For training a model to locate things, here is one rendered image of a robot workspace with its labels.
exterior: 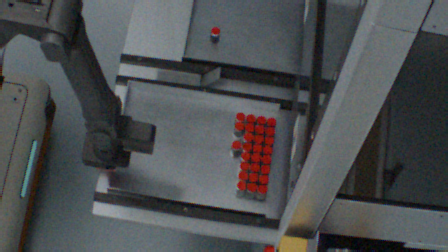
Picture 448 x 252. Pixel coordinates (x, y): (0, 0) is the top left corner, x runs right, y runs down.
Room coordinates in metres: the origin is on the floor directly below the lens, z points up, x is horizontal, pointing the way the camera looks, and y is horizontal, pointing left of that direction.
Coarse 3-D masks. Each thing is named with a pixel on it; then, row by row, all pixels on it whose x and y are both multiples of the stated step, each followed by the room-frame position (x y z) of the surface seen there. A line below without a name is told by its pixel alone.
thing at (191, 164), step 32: (128, 96) 0.92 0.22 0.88; (160, 96) 0.93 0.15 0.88; (192, 96) 0.94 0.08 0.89; (224, 96) 0.95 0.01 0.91; (160, 128) 0.86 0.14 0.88; (192, 128) 0.87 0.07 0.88; (224, 128) 0.89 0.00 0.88; (160, 160) 0.78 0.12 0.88; (192, 160) 0.80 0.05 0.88; (224, 160) 0.81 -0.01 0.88; (128, 192) 0.68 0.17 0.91; (160, 192) 0.71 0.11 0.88; (192, 192) 0.72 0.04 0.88; (224, 192) 0.74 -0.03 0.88
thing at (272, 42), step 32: (192, 0) 1.18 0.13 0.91; (224, 0) 1.22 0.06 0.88; (256, 0) 1.23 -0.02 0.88; (288, 0) 1.25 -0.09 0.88; (192, 32) 1.11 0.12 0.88; (224, 32) 1.13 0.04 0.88; (256, 32) 1.14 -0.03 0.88; (288, 32) 1.16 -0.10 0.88; (224, 64) 1.03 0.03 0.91; (256, 64) 1.06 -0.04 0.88; (288, 64) 1.08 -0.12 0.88
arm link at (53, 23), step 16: (0, 0) 0.73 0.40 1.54; (16, 0) 0.71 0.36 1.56; (32, 0) 0.72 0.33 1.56; (48, 0) 0.72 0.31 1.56; (64, 0) 0.73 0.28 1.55; (80, 0) 0.75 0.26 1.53; (0, 16) 0.68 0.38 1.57; (16, 16) 0.68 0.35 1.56; (32, 16) 0.69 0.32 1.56; (48, 16) 0.70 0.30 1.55; (64, 16) 0.71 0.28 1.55; (0, 32) 0.69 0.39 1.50; (16, 32) 0.68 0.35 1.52; (32, 32) 0.68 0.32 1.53; (48, 32) 0.68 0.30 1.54; (64, 32) 0.68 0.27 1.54; (0, 48) 0.69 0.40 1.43
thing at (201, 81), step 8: (160, 72) 0.99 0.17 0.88; (168, 72) 1.00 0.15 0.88; (216, 72) 0.99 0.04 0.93; (160, 80) 0.97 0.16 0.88; (168, 80) 0.98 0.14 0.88; (176, 80) 0.98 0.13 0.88; (184, 80) 0.98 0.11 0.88; (192, 80) 0.99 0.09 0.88; (200, 80) 0.99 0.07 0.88; (208, 80) 0.98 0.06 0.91
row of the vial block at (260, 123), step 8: (256, 120) 0.90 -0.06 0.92; (264, 120) 0.90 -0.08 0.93; (256, 128) 0.88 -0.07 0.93; (264, 128) 0.88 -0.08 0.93; (256, 136) 0.86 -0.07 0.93; (256, 144) 0.84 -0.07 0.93; (256, 152) 0.82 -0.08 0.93; (256, 160) 0.80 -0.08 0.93; (256, 168) 0.79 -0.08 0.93; (248, 176) 0.78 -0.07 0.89; (256, 176) 0.77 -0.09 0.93; (248, 184) 0.75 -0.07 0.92; (256, 184) 0.76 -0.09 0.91; (248, 192) 0.73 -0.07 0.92
